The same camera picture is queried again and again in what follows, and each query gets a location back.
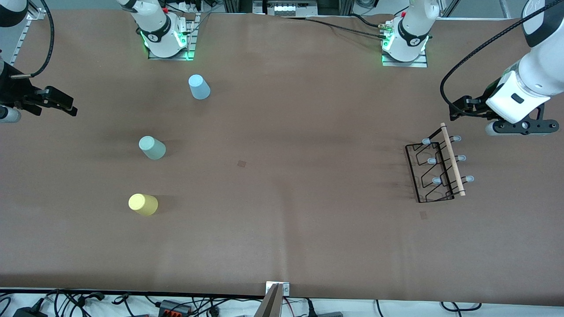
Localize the black power adapter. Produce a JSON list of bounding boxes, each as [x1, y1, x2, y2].
[[12, 306, 48, 317]]

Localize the tangled black floor cables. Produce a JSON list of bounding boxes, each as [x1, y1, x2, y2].
[[44, 289, 107, 317]]

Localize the thin black table cable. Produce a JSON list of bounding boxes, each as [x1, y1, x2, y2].
[[282, 17, 385, 39]]

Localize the pale green plastic cup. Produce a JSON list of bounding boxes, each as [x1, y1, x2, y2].
[[139, 136, 167, 160]]

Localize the black orange connector box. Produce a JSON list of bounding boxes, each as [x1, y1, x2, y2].
[[158, 300, 193, 316]]

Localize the thick black table cable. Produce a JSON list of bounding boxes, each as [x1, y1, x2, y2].
[[348, 13, 382, 29]]

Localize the light blue plastic cup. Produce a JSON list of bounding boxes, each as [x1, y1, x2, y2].
[[188, 74, 211, 100]]

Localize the white power strip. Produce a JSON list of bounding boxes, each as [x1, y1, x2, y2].
[[267, 0, 318, 17]]

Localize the yellow plastic cup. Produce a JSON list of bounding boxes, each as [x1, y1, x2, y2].
[[128, 193, 159, 216]]

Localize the black wire cup holder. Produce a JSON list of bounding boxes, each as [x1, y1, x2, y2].
[[405, 123, 475, 204]]

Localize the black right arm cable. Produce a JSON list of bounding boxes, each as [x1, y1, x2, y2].
[[10, 0, 55, 80]]

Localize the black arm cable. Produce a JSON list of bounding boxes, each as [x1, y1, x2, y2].
[[10, 0, 55, 80], [440, 4, 564, 116]]

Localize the aluminium slotted rail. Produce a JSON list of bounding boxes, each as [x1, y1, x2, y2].
[[10, 9, 45, 66]]

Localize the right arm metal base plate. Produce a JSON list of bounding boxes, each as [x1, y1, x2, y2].
[[148, 12, 197, 61]]

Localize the black looped floor cable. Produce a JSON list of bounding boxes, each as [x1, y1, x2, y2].
[[441, 302, 482, 313]]

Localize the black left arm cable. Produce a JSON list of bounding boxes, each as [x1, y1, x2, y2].
[[440, 4, 564, 116]]

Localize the grey camera stand pole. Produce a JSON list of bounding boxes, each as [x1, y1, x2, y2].
[[254, 284, 283, 317]]

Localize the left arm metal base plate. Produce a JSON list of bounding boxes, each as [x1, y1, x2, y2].
[[382, 44, 429, 68]]

